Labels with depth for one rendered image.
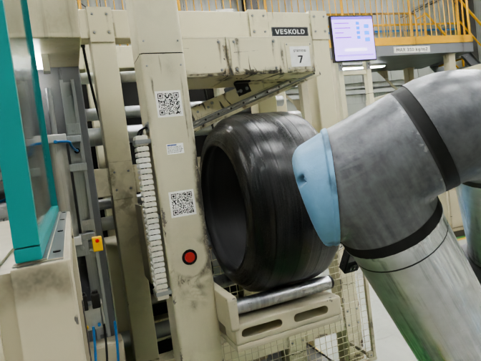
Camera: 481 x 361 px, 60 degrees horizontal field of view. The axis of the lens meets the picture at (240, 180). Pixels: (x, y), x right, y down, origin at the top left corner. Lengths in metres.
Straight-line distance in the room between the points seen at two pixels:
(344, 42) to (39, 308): 5.25
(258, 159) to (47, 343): 0.86
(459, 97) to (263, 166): 0.77
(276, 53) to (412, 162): 1.33
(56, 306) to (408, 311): 0.36
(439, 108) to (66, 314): 0.36
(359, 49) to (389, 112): 5.15
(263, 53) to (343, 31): 3.86
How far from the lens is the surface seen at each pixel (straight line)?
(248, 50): 1.66
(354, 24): 5.62
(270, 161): 1.15
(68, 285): 0.37
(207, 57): 1.59
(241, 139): 1.21
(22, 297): 0.37
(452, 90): 0.44
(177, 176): 1.23
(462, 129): 0.43
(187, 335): 1.32
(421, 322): 0.53
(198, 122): 1.67
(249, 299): 1.28
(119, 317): 2.07
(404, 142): 0.42
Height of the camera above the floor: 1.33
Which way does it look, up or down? 3 degrees down
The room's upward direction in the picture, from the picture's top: 7 degrees counter-clockwise
